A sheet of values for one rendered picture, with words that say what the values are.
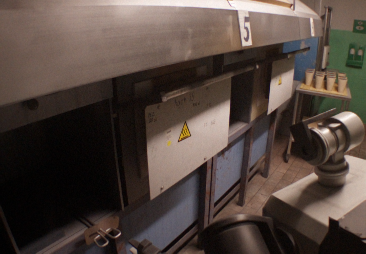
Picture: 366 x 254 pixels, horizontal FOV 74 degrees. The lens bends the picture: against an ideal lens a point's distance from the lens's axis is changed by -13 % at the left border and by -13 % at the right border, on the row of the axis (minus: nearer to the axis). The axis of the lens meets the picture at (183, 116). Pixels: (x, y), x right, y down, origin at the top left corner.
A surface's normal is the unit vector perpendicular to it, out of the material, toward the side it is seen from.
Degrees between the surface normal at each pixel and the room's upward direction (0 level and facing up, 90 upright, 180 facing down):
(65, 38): 80
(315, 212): 14
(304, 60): 90
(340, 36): 90
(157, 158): 90
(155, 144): 90
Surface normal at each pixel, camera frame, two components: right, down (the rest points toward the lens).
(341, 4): -0.61, 0.28
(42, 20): 0.78, 0.04
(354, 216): -0.20, -0.96
